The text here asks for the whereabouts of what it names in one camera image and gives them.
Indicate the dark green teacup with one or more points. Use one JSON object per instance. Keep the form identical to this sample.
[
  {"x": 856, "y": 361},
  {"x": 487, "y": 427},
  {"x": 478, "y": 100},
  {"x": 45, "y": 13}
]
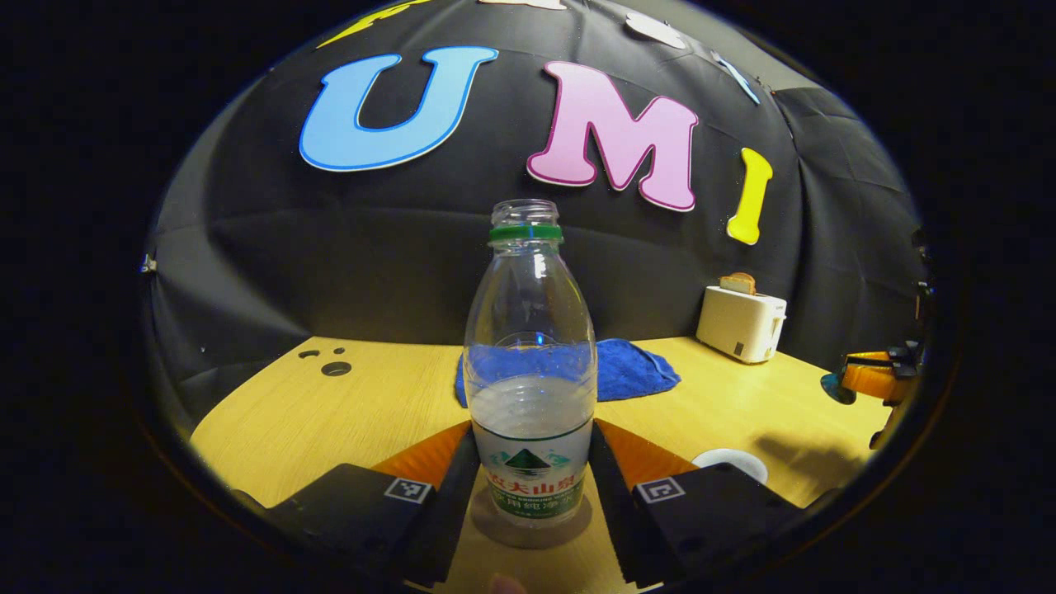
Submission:
[{"x": 730, "y": 460}]

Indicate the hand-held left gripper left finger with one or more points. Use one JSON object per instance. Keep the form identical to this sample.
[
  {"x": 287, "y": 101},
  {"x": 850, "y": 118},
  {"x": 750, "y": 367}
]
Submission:
[{"x": 454, "y": 528}]

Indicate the clear plastic water bottle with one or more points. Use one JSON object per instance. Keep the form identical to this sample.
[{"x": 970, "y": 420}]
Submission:
[{"x": 530, "y": 412}]

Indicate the toast slice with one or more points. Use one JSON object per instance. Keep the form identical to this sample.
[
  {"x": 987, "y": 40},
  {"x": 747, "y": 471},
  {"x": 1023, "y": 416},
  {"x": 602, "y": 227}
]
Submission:
[{"x": 738, "y": 284}]

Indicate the black backdrop cloth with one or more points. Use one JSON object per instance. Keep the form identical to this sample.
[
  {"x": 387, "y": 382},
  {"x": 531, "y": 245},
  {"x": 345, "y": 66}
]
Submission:
[{"x": 330, "y": 247}]

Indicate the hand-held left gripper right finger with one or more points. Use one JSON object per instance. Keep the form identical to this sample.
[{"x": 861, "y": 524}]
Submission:
[{"x": 615, "y": 511}]

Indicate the blue cloth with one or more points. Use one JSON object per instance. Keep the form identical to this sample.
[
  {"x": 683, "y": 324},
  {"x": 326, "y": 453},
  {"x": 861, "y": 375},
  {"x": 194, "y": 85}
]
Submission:
[{"x": 635, "y": 371}]

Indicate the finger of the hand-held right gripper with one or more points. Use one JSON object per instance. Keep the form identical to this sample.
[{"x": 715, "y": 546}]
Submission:
[
  {"x": 870, "y": 356},
  {"x": 874, "y": 382}
]

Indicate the white toaster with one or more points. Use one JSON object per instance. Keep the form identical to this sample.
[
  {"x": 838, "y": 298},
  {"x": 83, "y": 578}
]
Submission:
[{"x": 738, "y": 326}]

